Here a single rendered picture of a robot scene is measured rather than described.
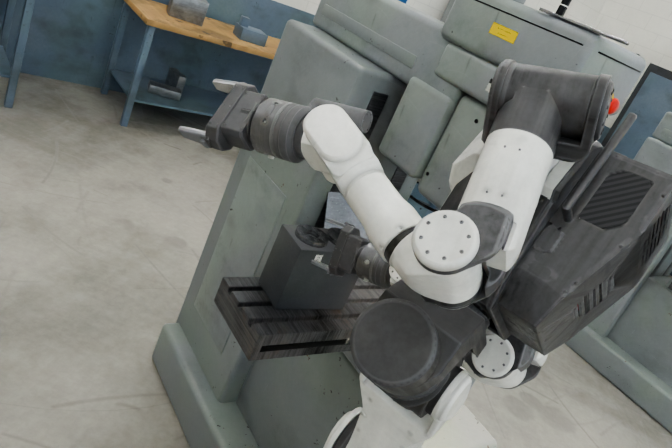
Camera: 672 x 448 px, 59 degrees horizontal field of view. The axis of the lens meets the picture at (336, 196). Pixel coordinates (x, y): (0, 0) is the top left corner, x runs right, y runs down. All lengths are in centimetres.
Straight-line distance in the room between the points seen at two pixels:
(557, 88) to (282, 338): 93
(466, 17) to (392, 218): 104
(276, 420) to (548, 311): 148
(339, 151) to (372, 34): 123
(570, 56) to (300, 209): 95
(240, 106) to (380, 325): 41
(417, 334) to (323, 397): 123
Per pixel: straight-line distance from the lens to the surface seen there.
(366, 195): 79
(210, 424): 235
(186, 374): 250
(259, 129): 90
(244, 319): 151
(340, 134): 82
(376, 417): 112
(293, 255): 150
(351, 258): 137
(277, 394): 220
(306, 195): 194
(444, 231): 70
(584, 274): 89
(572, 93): 85
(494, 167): 77
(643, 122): 870
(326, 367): 197
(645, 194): 95
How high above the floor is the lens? 182
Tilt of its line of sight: 20 degrees down
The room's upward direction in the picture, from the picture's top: 24 degrees clockwise
